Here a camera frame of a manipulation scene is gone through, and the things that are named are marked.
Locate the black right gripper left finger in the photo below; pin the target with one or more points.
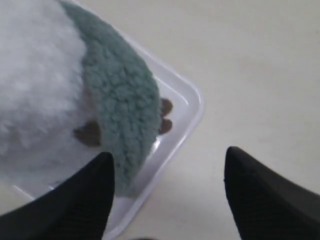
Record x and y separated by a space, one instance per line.
77 209

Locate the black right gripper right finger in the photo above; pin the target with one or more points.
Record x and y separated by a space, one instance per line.
264 204

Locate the white plush snowman toy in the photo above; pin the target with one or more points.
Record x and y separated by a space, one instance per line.
42 89

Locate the green fuzzy scarf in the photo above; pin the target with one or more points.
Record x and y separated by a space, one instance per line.
125 94

